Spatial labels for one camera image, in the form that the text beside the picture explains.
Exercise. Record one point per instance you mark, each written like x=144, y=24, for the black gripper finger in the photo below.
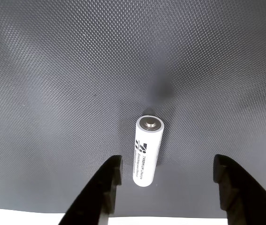
x=95, y=201
x=247, y=201

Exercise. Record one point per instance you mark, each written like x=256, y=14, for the white AA battery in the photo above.
x=145, y=161

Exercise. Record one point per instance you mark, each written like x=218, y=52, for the dark gray textured mat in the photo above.
x=53, y=70

